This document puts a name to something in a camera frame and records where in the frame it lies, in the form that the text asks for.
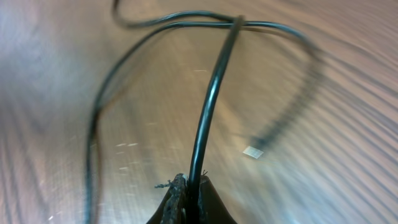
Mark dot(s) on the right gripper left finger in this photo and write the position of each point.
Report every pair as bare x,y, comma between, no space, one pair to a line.
172,207

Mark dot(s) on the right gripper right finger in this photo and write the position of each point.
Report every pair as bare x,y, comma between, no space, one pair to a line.
211,207

